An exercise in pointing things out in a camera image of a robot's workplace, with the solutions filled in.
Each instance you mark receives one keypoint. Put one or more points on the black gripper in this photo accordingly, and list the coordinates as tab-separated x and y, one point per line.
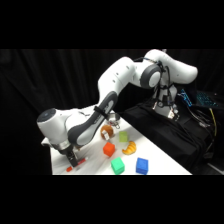
67	152

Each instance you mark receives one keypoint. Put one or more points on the red and white pen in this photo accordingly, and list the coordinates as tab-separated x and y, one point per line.
82	161

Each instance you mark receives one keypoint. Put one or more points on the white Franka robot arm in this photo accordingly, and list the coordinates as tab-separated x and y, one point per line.
110	90

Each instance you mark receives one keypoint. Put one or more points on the orange red cube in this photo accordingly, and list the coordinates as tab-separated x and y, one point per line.
109	149

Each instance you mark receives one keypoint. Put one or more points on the round brown toy with tag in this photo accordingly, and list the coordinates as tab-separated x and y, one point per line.
106	131

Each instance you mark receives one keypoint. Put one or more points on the light green cube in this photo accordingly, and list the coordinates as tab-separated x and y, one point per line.
123	136

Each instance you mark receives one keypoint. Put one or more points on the toy croissant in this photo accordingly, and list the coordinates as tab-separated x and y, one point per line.
130	148

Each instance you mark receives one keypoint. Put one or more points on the blue cube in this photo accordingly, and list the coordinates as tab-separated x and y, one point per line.
141	165

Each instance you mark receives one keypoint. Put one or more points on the black curtain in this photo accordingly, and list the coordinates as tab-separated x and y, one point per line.
40	80

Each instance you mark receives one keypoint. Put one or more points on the black covered robot stand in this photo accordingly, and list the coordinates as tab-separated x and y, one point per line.
166	140

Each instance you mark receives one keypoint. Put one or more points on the blue lit keyboard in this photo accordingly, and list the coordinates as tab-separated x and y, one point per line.
206	99

